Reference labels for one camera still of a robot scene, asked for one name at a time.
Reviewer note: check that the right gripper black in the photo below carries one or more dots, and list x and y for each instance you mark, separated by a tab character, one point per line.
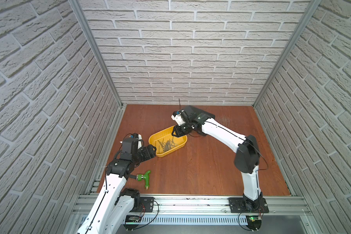
178	132

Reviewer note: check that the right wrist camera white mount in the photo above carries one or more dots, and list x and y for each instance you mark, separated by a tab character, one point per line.
179	117

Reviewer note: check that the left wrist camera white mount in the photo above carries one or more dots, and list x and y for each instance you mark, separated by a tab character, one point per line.
140	140

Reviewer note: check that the controller board with cable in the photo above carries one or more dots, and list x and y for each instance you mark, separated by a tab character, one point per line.
254	223
132	222

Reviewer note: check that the yellow plastic storage box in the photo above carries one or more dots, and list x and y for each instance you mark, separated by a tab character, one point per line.
166	143

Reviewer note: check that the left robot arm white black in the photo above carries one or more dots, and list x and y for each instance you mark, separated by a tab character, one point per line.
115	202

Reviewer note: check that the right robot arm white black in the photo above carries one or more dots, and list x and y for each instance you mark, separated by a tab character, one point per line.
246	148

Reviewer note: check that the aluminium front rail frame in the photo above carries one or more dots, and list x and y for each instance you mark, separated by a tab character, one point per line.
164	209

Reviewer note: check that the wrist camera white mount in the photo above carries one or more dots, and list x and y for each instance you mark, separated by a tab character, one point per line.
140	140
179	117

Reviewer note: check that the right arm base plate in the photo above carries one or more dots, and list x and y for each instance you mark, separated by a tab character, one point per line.
244	205

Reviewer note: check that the left aluminium corner post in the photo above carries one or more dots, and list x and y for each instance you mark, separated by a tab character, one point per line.
77	9

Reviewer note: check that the right controller board with cable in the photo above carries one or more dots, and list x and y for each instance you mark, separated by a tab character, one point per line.
254	223

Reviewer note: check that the right aluminium corner post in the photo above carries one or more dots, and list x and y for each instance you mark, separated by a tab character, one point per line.
305	19

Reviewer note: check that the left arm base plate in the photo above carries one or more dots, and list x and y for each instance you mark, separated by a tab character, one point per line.
143	204

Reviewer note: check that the aluminium corner post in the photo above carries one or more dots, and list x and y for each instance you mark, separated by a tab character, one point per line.
77	9
305	19

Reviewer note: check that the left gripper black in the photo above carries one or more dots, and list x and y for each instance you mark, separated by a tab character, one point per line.
147	152

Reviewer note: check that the left controller board with cable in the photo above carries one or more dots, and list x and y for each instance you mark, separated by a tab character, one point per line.
132	222

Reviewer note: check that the black plastic tool case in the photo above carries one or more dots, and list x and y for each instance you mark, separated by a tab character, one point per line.
202	113

